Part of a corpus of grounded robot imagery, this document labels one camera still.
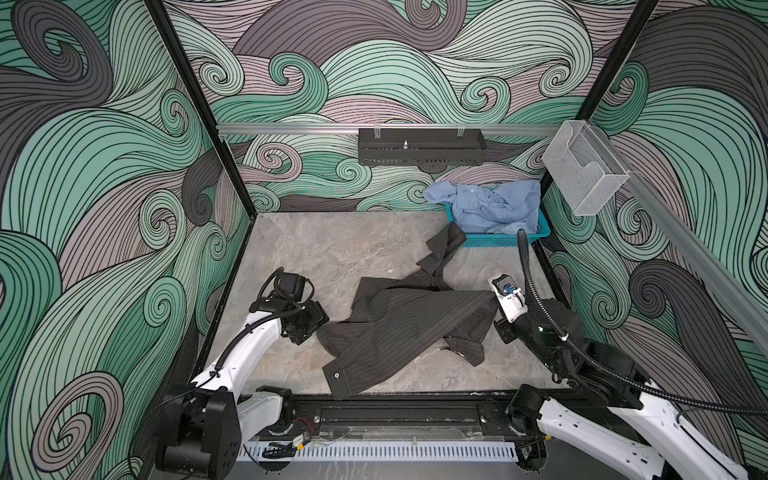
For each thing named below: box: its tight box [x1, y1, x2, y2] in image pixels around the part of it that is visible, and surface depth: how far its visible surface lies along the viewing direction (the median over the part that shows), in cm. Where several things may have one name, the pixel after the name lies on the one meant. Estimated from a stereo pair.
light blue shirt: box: [423, 180, 541, 235], surface depth 116 cm
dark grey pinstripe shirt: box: [316, 223, 499, 400], surface depth 81 cm
